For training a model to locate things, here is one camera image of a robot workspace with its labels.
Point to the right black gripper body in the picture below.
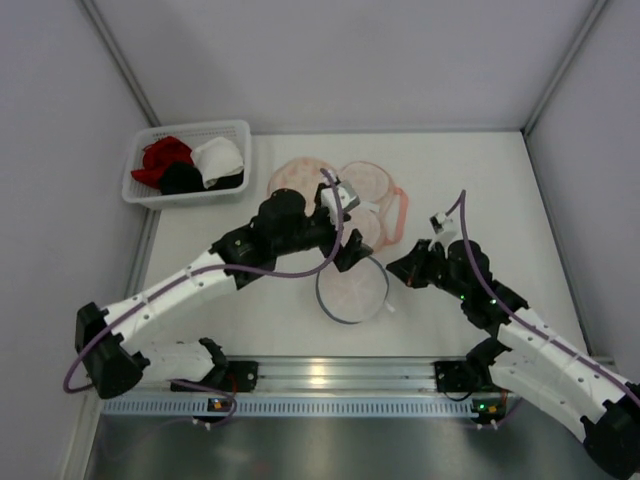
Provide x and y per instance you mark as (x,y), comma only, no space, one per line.
(425,262)

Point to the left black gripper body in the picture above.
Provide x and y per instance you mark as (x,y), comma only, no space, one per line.
(336,240)

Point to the white blue-rimmed mesh laundry bag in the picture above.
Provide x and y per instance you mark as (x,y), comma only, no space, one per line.
(354,296)

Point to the pink floral mesh laundry bag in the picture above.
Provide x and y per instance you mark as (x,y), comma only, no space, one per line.
(381,214)

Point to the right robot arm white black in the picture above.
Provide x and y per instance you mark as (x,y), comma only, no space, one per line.
(525,356)

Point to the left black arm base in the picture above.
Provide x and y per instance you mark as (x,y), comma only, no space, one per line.
(239,376)

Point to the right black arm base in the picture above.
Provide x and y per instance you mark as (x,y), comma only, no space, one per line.
(462,376)

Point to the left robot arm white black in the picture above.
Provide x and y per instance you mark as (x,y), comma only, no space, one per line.
(114,342)

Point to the white bra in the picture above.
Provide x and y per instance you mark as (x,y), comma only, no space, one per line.
(216,159)

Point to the black garment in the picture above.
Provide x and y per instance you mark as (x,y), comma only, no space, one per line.
(182,178)

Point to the white plastic basket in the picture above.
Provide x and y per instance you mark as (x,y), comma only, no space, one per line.
(194,135)

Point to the red garment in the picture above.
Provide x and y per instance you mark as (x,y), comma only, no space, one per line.
(157,157)

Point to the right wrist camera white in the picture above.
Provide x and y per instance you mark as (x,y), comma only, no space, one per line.
(444,229)

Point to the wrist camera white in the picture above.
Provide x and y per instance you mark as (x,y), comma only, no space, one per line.
(444,229)
(339,200)

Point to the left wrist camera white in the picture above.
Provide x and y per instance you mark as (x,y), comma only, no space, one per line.
(339,200)

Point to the aluminium mounting rail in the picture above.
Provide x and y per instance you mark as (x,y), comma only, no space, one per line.
(347,376)

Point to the white slotted cable duct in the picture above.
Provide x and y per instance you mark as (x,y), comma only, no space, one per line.
(255,406)

